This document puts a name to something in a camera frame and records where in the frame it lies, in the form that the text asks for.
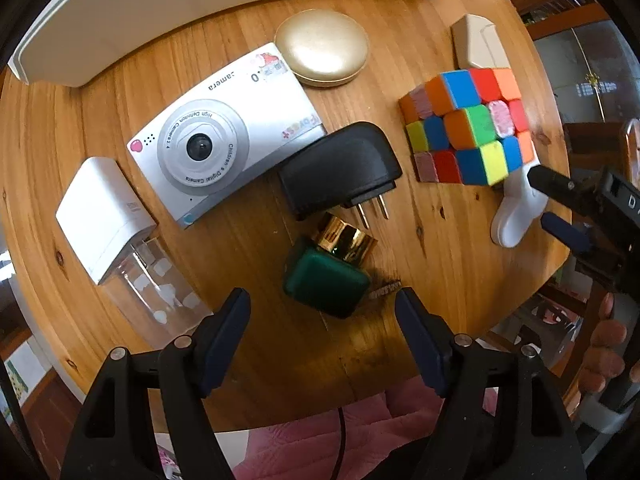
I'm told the white plastic hook holder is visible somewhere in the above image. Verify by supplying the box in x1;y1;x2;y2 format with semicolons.
491;157;549;248

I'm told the clear square plastic cup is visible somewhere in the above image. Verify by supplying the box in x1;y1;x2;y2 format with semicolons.
102;237;212;349

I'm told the green bottle with gold cap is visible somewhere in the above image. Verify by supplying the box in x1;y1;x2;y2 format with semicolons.
283;212;376;320

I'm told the multicolour Rubik's cube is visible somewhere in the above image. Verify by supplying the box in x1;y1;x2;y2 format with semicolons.
398;67;538;186

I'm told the white cube power adapter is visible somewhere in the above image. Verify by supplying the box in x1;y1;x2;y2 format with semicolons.
55;156;156;285

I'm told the beige angular plastic box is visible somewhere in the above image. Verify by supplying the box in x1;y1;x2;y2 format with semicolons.
450;14;511;68

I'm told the black wall charger plug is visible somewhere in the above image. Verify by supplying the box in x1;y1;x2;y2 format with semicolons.
278;122;402;226

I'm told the white toy digital camera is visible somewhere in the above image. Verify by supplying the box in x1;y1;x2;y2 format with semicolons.
128;42;326;228

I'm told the gold round compact case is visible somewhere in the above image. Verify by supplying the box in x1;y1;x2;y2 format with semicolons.
274;9;370;88

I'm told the person's right hand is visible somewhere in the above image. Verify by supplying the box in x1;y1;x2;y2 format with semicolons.
578;292;627;394

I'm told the wooden dining table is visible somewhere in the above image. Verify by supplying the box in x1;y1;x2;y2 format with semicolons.
1;0;568;430

